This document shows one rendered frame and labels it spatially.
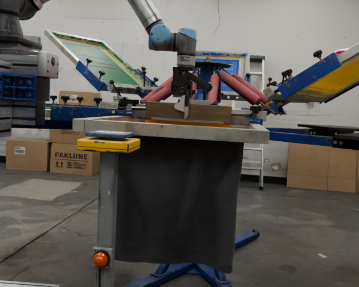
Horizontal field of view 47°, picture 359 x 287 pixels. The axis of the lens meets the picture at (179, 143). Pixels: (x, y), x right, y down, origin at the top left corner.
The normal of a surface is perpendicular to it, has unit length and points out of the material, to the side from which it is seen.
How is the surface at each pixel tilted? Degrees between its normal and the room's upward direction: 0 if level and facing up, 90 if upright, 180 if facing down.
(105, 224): 90
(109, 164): 90
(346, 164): 78
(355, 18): 90
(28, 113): 90
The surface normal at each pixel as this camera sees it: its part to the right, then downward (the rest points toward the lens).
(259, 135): -0.13, 0.09
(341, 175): -0.11, -0.12
